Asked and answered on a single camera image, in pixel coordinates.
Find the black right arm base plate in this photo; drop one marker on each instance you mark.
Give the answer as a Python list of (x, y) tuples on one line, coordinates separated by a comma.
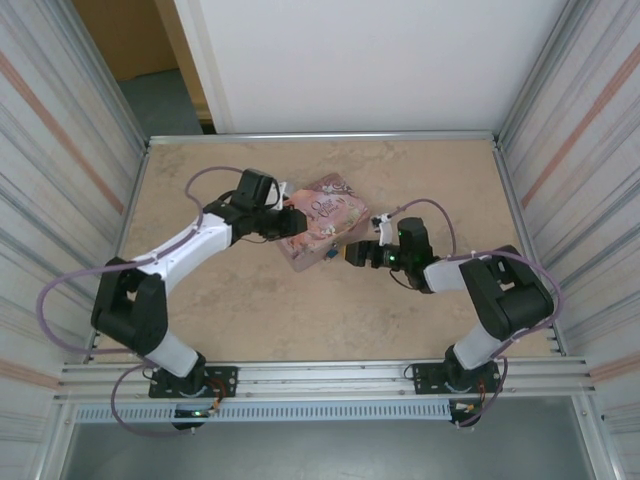
[(425, 377)]

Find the aluminium table frame bar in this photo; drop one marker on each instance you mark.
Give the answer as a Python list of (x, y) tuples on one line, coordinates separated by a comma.
[(137, 190), (525, 225), (325, 137)]

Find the small silver padlock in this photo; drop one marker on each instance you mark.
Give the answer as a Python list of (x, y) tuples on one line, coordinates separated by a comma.
[(332, 247)]

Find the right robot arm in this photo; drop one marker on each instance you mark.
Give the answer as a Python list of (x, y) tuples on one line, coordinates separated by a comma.
[(510, 300)]

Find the blue-headed key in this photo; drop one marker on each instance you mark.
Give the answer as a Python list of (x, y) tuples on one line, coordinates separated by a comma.
[(331, 256)]

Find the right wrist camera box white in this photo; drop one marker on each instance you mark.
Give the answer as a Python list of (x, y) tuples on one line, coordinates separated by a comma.
[(385, 230)]

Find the pink printed tin box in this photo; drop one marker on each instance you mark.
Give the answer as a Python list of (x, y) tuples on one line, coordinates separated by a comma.
[(325, 220)]

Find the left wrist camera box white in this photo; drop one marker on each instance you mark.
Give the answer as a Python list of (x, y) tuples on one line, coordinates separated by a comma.
[(281, 192)]

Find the aluminium mounting rail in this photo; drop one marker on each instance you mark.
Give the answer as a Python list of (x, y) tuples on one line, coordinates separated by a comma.
[(325, 375)]

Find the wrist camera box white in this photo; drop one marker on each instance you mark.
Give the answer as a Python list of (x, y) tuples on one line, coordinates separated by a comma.
[(281, 192), (385, 230)]

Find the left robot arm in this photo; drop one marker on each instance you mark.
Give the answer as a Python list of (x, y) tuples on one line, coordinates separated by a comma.
[(130, 310)]

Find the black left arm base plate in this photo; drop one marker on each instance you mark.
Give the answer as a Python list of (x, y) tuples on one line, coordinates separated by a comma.
[(225, 382)]

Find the small black controller board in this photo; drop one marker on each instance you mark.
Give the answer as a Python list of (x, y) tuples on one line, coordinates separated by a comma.
[(462, 412), (192, 414)]

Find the brown cardboard box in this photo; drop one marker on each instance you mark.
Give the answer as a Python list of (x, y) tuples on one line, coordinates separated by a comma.
[(125, 35)]

